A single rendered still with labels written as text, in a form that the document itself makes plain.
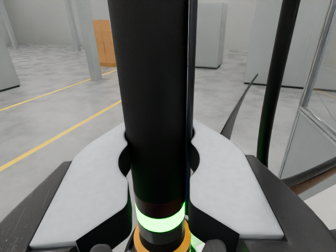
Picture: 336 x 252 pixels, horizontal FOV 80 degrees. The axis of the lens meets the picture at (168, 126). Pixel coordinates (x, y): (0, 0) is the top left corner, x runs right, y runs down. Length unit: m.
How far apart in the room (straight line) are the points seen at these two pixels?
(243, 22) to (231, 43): 1.12
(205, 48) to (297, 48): 2.92
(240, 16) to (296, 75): 7.11
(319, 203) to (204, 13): 6.96
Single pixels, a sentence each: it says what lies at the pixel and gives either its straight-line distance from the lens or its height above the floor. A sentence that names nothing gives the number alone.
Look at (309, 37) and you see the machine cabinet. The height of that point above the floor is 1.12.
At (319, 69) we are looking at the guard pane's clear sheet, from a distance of 1.51.
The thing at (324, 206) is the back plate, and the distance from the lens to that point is 0.54.
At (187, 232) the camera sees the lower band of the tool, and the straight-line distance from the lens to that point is 0.17.
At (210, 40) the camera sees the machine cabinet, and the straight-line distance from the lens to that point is 7.25.
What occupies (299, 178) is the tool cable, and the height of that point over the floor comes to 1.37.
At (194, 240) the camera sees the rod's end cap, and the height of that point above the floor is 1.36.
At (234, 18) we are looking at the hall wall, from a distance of 12.25.
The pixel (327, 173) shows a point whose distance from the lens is 0.32.
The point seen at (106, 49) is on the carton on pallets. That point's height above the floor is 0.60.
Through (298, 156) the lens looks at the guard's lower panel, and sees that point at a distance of 1.62.
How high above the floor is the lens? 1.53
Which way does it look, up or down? 28 degrees down
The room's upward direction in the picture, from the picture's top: 2 degrees counter-clockwise
